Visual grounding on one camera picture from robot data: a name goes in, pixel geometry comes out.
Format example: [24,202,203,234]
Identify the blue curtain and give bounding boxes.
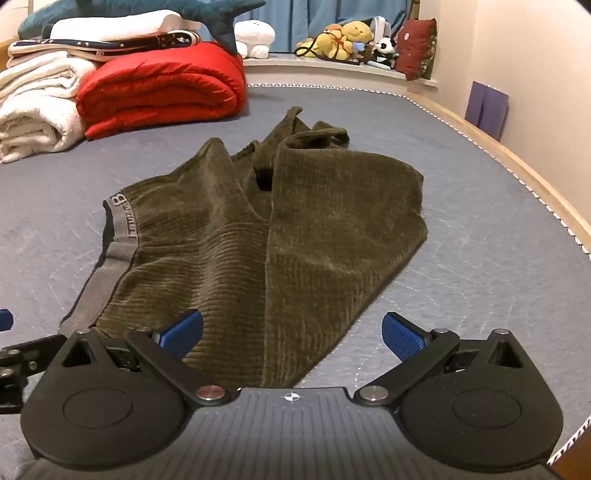
[259,0,411,54]

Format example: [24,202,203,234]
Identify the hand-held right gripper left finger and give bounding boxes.
[59,309,232,409]

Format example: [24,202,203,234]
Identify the white folded blanket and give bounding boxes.
[0,50,98,164]

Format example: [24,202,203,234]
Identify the white pillow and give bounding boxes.
[48,10,204,42]

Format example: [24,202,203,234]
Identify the dark red cushion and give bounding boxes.
[394,18,438,81]

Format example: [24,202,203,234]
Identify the purple paper bag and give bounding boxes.
[465,80,510,141]

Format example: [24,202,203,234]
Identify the red folded quilt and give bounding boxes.
[75,41,247,140]

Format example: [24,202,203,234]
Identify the panda plush toy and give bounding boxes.
[372,38,399,65]

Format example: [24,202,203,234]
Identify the teal shark plush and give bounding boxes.
[17,0,267,58]

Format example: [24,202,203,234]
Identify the navy star-patterned blanket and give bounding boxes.
[7,28,201,61]

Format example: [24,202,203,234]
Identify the white plush toy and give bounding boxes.
[233,19,276,60]

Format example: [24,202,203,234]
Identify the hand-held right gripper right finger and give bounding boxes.
[353,312,532,408]

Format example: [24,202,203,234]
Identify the olive green corduroy pants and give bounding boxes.
[59,106,429,389]

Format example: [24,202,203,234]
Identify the wooden bed frame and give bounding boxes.
[406,90,591,259]

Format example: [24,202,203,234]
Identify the orange yellow plush toy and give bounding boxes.
[295,28,354,62]

